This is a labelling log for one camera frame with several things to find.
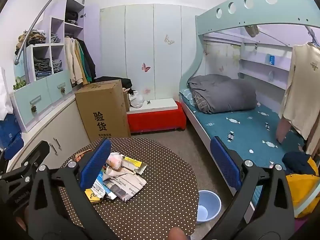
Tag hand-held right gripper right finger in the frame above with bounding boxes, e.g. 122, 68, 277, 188
202, 136, 295, 240

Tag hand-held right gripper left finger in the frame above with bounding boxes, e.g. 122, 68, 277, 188
27, 139, 118, 240

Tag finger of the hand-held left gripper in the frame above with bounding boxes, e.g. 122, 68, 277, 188
0, 137, 25, 170
0, 141, 50, 183

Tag white plastic bag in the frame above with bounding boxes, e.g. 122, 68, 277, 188
106, 152, 125, 172
130, 90, 145, 108

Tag blue white packet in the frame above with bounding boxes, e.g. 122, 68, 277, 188
92, 171, 118, 200

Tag yellow snack wrapper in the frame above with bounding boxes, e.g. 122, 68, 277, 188
84, 187, 104, 204

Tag newspaper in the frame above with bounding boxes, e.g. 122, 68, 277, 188
102, 167, 148, 202

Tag yellow white carton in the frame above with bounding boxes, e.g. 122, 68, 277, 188
121, 155, 148, 175

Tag blue plastic bucket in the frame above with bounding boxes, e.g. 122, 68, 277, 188
196, 190, 222, 225

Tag person's right hand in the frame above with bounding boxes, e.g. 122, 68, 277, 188
168, 227, 187, 240

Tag blue bag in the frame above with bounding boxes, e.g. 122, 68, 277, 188
0, 115, 22, 155

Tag beige low cabinet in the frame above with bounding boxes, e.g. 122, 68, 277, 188
7, 92, 90, 173

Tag teal patterned bed sheet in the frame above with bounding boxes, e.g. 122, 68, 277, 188
182, 101, 309, 172

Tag large cardboard box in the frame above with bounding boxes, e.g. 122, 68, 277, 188
74, 79, 132, 143

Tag white cloth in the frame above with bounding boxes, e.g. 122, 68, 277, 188
0, 66, 13, 120

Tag stepped storage cabinet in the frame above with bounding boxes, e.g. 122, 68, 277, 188
10, 0, 87, 133

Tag small green plant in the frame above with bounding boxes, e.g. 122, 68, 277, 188
13, 77, 27, 90

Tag pink garment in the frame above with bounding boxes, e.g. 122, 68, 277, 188
276, 116, 292, 143

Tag grey duvet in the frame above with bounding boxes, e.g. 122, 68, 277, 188
187, 74, 257, 114

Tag polka dot round table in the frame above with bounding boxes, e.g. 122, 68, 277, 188
59, 137, 200, 240

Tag navy cloth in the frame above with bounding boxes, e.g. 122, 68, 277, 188
282, 151, 313, 175

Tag red storage bench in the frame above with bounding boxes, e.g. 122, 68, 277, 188
127, 102, 187, 133

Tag blue plaid pillow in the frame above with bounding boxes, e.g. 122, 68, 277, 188
180, 88, 198, 107

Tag dark folded clothes stack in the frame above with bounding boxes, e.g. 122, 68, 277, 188
34, 57, 52, 78

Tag white board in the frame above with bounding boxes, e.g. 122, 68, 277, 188
127, 98, 179, 115

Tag yellow jacket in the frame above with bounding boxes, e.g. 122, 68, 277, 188
285, 156, 320, 218

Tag black cloth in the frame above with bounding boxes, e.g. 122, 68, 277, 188
95, 76, 133, 89

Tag cream jacket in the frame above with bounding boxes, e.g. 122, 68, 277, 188
64, 37, 84, 85

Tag green garment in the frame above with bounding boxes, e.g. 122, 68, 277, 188
75, 40, 92, 83

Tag black coat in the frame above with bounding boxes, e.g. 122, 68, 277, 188
75, 38, 97, 80

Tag beige long-sleeve shirt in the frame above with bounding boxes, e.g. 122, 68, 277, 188
279, 42, 320, 140

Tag brown clothes pile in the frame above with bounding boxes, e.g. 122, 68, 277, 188
16, 30, 47, 52

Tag white wardrobe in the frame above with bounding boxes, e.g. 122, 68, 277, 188
100, 4, 200, 100

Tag grey metal handrail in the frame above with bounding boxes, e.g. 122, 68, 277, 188
14, 0, 89, 65

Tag beige hanging cloth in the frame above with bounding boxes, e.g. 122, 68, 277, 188
244, 25, 260, 37

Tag black folded clothes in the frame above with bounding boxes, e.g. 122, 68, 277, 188
65, 10, 79, 25

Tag blue clothes hanger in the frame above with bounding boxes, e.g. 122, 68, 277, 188
307, 29, 320, 48

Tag teal white bunk bed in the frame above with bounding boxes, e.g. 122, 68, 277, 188
179, 0, 320, 220

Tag lilac wall shelf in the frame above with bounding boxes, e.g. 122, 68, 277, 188
239, 57, 293, 90

